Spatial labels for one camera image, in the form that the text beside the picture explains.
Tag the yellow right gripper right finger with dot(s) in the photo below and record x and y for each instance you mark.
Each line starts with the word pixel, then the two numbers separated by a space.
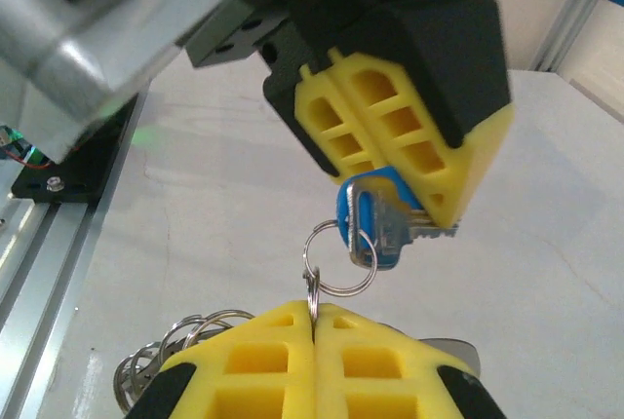
pixel 380 380

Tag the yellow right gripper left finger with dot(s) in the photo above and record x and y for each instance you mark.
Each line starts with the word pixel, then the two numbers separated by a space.
pixel 253 380

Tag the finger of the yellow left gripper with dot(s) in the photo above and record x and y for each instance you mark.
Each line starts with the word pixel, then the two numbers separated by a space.
pixel 439 73
pixel 312 97

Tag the large grey metal keyring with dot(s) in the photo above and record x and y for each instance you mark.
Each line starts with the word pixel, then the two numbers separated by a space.
pixel 451 352

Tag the blue tag key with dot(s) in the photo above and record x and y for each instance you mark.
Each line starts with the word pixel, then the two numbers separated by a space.
pixel 385 224

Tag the left controller board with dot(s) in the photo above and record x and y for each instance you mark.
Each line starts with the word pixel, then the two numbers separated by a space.
pixel 19 151

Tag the aluminium frame post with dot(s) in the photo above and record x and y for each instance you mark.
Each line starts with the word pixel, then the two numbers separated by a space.
pixel 575 14

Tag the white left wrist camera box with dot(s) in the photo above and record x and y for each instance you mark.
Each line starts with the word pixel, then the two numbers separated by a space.
pixel 97 49

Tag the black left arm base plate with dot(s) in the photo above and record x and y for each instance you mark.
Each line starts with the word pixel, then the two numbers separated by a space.
pixel 97 165

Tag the aluminium mounting rail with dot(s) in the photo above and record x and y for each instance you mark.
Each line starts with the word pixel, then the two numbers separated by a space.
pixel 44 268

